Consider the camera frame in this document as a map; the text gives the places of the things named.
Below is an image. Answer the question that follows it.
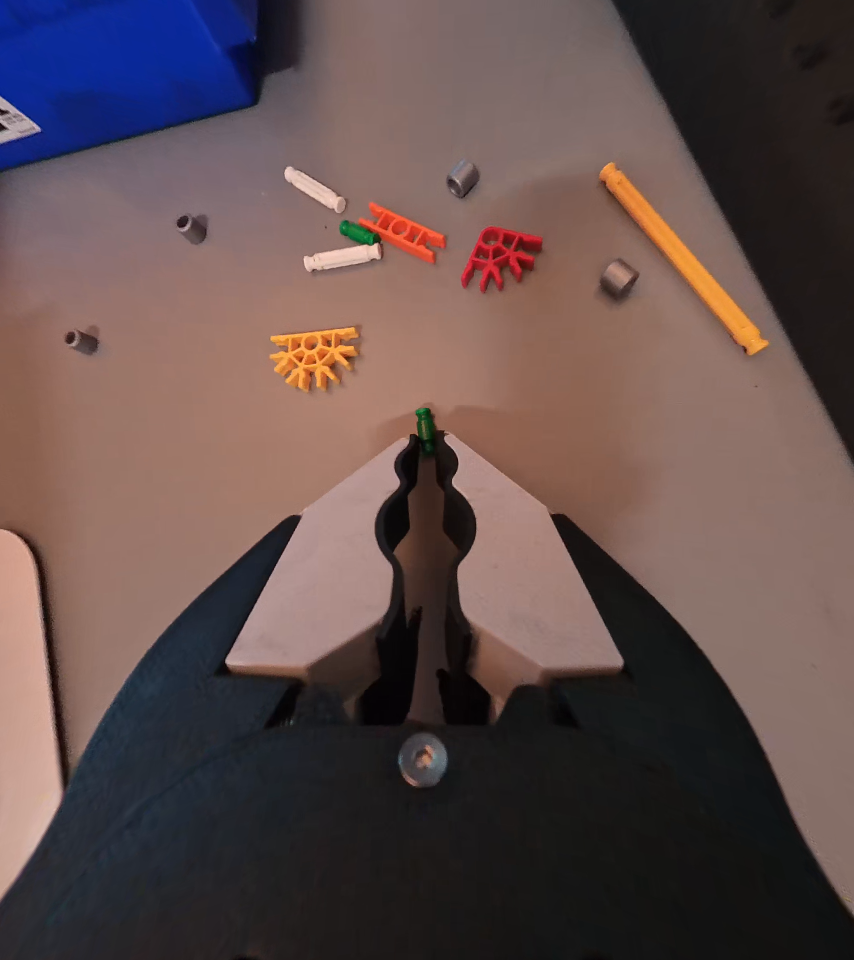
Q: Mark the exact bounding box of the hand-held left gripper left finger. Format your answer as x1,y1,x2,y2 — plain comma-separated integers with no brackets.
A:
224,437,421,725

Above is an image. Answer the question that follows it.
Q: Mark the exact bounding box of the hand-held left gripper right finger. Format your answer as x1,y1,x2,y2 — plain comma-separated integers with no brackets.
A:
436,432,626,725

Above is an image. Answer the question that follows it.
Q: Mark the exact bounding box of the yellow fan connector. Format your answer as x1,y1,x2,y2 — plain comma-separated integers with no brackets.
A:
268,325,361,393

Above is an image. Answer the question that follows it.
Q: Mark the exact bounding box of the yellow plastic rod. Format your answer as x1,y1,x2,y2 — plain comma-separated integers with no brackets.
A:
597,161,770,357

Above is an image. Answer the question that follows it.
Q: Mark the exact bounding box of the white plastic rod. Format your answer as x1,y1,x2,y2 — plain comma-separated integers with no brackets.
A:
283,165,348,215
302,242,384,274

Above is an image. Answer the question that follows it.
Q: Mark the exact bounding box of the blue plastic bin white tag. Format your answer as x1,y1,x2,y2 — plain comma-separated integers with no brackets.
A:
0,0,261,186

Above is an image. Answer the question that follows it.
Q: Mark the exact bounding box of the red fan connector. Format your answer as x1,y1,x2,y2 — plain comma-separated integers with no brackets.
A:
460,225,545,294

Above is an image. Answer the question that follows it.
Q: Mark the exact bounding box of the orange ladder piece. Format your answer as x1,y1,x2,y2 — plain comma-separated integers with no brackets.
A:
357,201,448,265

